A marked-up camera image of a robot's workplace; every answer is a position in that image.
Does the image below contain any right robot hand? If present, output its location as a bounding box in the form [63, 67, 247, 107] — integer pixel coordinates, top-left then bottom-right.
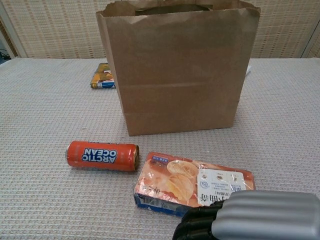
[172, 190, 320, 240]

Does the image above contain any bamboo folding screen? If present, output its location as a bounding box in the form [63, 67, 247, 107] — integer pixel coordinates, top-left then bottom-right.
[0, 0, 320, 60]

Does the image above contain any orange Arctic Ocean can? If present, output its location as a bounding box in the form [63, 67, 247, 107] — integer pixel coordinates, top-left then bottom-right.
[65, 140, 140, 173]

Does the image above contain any white woven tablecloth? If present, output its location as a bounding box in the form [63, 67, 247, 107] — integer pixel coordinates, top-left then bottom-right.
[0, 57, 320, 240]

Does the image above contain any orange cookie box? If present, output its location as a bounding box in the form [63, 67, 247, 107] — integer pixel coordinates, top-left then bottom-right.
[133, 151, 256, 218]

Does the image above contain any brown paper bag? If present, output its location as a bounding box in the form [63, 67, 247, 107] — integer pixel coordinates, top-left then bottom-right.
[95, 0, 261, 137]

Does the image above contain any yellow blue snack box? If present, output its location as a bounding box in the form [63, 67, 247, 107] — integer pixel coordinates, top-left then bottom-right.
[90, 62, 116, 90]

